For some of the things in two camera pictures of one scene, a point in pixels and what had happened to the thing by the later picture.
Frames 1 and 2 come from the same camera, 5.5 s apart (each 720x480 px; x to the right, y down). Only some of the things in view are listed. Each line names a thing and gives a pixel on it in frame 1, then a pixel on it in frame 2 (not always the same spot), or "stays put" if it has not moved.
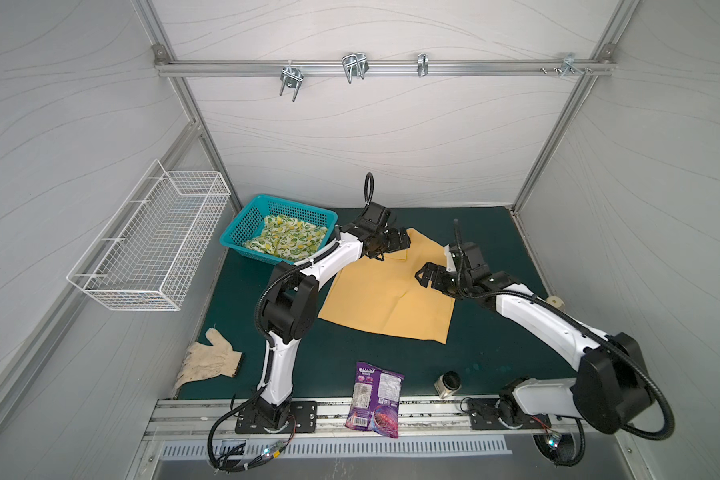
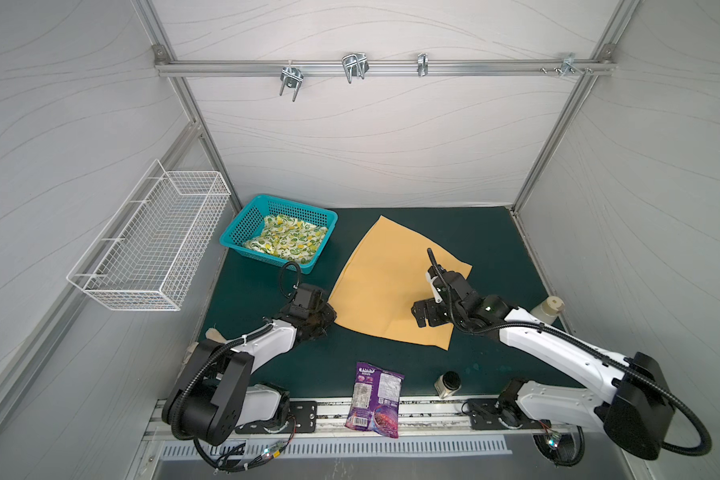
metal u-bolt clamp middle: x=355 y=64 stays put
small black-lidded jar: x=448 y=383 stays put
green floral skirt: x=288 y=237 stays put
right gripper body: x=442 y=279 -> x=435 y=309
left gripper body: x=388 y=242 -> x=319 y=321
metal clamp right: x=422 y=64 stays put
